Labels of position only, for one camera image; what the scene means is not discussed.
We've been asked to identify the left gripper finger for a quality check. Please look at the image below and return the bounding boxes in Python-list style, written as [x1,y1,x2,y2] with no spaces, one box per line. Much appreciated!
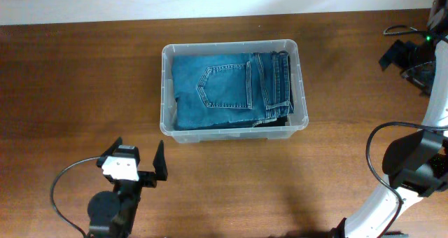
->
[153,140,168,181]
[96,136,123,167]

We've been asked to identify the dark blue jeans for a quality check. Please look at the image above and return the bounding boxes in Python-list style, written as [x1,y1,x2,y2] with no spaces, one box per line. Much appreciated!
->
[171,51,294,130]

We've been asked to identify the black garment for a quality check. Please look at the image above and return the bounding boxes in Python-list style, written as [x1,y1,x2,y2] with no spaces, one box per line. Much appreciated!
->
[253,116,288,127]

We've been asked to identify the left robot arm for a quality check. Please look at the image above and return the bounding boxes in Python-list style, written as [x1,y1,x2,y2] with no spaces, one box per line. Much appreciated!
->
[87,137,168,238]

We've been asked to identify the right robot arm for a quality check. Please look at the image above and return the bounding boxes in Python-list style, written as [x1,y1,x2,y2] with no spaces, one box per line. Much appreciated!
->
[328,0,447,237]

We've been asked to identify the clear plastic storage container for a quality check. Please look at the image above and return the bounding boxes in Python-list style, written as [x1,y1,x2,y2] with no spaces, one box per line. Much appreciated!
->
[160,39,309,144]

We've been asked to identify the left black cable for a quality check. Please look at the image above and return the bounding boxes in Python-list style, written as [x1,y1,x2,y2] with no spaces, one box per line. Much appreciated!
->
[50,156,104,238]

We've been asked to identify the black cable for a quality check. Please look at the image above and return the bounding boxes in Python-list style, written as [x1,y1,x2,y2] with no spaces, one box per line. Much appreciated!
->
[365,24,448,238]
[50,156,104,238]

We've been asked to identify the right black cable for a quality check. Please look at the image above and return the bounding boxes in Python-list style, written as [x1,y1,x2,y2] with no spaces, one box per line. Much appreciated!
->
[365,24,448,238]

